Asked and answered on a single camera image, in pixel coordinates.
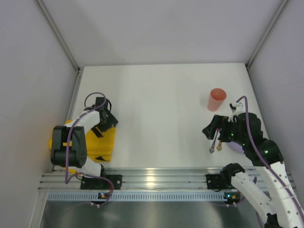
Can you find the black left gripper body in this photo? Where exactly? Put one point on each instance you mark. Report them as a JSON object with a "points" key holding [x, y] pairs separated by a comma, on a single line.
{"points": [[108, 121]]}

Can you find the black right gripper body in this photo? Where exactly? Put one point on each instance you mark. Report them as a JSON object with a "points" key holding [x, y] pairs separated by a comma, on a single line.
{"points": [[221, 126]]}

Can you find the yellow printed cloth placemat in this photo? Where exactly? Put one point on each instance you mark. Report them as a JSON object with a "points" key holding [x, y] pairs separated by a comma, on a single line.
{"points": [[81, 145]]}

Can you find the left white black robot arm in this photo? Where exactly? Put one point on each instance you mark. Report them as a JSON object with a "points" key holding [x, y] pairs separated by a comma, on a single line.
{"points": [[90, 117]]}

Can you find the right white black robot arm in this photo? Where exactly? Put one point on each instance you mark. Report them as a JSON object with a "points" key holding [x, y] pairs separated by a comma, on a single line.
{"points": [[279, 208]]}

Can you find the lilac plastic plate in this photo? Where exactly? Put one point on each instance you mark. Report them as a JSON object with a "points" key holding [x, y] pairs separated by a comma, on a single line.
{"points": [[236, 148]]}

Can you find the gold metal spoon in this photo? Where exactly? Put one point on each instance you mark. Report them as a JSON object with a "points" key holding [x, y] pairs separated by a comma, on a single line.
{"points": [[219, 146]]}

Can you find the purple metal fork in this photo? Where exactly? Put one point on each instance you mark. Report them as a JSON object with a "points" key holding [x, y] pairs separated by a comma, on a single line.
{"points": [[212, 148]]}

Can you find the pink plastic cup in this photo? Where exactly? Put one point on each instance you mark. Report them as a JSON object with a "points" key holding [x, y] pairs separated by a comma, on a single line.
{"points": [[216, 97]]}

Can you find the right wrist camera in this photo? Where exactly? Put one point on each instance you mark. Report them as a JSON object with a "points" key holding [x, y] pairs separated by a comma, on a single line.
{"points": [[237, 107]]}

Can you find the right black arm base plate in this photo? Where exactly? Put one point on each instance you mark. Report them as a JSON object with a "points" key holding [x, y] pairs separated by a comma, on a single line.
{"points": [[215, 182]]}

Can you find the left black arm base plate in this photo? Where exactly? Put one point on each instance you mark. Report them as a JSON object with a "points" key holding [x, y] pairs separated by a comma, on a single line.
{"points": [[98, 184]]}

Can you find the slotted grey cable duct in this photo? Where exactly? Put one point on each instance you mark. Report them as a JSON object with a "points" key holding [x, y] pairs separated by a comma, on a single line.
{"points": [[144, 196]]}

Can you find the aluminium mounting rail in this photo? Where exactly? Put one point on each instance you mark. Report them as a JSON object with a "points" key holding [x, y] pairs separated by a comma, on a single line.
{"points": [[145, 180]]}

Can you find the aluminium frame post left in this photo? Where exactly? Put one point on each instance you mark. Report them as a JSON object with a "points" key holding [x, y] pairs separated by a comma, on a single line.
{"points": [[57, 33]]}

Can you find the aluminium frame post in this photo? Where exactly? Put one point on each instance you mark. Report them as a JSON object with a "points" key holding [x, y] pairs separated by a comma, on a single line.
{"points": [[57, 33], [265, 35]]}

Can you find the aluminium frame post right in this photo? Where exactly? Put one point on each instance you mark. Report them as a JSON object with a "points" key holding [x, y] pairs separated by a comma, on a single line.
{"points": [[265, 35]]}

